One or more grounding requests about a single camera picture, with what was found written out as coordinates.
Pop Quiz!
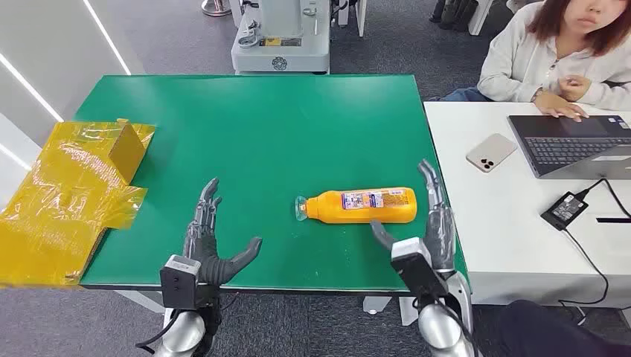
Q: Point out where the orange plastic bottle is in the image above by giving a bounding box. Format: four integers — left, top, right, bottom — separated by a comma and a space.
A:
295, 187, 418, 225

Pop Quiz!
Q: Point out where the black power cord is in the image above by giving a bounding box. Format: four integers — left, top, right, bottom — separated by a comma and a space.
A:
557, 227, 611, 310

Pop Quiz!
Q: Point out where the dark grey laptop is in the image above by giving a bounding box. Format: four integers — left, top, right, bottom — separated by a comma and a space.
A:
507, 114, 631, 181

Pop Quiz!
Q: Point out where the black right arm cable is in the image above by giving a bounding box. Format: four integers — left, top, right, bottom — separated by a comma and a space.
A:
413, 295, 483, 357

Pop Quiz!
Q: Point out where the white table foot bracket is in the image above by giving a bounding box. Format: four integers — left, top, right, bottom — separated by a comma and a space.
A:
362, 295, 394, 316

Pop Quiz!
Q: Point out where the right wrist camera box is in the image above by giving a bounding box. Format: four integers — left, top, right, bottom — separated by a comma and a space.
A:
391, 237, 449, 300

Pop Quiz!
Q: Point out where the white panel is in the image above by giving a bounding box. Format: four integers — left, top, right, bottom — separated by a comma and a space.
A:
338, 0, 369, 38

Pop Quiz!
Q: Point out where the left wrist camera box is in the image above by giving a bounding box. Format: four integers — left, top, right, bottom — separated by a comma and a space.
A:
160, 254, 202, 312

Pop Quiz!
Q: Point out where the person's left hand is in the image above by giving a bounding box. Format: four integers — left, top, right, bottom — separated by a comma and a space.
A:
557, 74, 592, 103

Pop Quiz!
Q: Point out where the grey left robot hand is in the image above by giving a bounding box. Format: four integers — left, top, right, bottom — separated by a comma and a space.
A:
182, 177, 263, 287

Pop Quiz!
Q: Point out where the yellow taped cardboard box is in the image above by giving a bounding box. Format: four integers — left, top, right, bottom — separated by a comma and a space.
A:
0, 118, 157, 290

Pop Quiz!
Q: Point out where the white table beam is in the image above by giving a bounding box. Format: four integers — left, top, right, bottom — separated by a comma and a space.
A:
115, 289, 167, 315

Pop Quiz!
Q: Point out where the person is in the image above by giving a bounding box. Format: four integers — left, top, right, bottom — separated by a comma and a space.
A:
427, 0, 631, 123

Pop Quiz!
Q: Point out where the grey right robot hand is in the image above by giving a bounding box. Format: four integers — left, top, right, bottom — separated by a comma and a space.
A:
369, 158, 457, 274

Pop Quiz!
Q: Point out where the black seat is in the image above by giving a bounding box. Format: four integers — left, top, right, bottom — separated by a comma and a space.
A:
495, 299, 631, 357

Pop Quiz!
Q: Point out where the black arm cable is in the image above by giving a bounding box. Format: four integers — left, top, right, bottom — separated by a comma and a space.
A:
413, 295, 483, 357
135, 307, 182, 355

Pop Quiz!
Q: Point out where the white machine base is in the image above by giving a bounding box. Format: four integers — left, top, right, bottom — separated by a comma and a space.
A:
230, 0, 332, 75

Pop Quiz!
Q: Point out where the green table mat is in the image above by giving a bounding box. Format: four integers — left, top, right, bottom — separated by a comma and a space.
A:
74, 74, 473, 298

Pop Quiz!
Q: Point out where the beige smartphone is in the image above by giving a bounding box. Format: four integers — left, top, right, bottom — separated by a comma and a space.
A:
465, 132, 519, 174

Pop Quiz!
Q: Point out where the thin black laptop cable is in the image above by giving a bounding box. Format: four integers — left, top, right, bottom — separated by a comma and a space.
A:
575, 178, 631, 219

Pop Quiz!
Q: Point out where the chrome round stand base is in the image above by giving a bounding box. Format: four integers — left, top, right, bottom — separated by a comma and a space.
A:
201, 0, 233, 18

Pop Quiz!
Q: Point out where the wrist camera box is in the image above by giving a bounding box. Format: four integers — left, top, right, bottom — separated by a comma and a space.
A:
160, 254, 202, 312
391, 237, 449, 300

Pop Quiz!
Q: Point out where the white furniture leg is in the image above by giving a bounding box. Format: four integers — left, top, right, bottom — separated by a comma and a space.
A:
467, 0, 495, 36

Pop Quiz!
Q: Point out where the person's right hand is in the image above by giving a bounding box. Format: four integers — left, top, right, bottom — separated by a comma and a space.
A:
533, 91, 590, 123

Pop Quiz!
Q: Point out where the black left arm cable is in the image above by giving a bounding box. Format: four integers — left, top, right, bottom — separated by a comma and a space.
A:
135, 307, 182, 355

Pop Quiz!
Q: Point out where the black power adapter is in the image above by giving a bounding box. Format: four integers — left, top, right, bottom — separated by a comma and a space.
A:
539, 191, 589, 231

